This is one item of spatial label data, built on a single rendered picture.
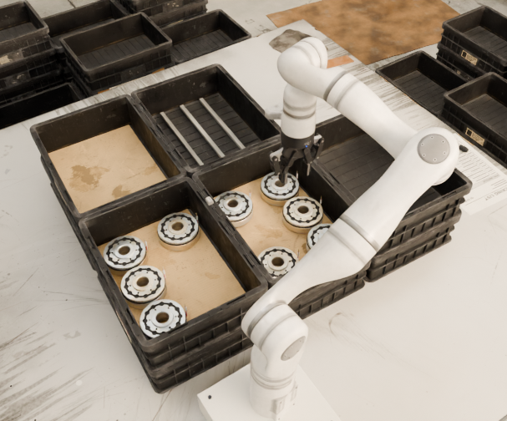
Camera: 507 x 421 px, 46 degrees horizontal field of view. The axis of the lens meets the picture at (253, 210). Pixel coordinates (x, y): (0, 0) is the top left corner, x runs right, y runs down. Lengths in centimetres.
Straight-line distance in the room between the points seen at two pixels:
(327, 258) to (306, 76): 35
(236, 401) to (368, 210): 53
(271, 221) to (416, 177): 57
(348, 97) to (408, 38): 274
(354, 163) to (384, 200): 67
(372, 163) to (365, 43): 209
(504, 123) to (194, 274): 167
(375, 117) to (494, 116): 163
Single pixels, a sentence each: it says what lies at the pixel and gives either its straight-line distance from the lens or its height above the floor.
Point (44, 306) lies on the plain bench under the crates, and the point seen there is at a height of 70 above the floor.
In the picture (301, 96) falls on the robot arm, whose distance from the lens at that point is 124.
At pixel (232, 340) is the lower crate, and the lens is 142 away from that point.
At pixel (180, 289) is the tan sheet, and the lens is 144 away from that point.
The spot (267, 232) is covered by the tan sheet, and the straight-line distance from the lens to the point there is 153.
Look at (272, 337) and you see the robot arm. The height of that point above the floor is 109.
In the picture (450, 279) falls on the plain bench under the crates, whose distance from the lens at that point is 168.
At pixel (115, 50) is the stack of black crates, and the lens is 285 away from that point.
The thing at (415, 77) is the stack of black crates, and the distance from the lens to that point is 308.
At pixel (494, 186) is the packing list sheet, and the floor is 70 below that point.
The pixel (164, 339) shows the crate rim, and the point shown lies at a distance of 125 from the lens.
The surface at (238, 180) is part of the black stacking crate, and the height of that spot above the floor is 85.
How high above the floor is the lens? 200
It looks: 48 degrees down
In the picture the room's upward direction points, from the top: 1 degrees counter-clockwise
